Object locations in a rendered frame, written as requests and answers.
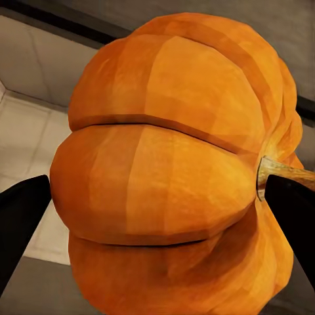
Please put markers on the cabinet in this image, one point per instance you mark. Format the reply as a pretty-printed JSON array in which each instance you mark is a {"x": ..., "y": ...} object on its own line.
[{"x": 45, "y": 46}]

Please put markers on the pumpkin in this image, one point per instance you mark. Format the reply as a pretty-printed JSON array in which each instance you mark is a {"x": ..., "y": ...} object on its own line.
[{"x": 176, "y": 129}]

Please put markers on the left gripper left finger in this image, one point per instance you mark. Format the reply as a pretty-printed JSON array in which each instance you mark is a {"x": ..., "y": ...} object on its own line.
[{"x": 21, "y": 209}]

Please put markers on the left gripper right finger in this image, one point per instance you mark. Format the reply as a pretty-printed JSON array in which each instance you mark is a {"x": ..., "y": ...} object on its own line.
[{"x": 293, "y": 206}]

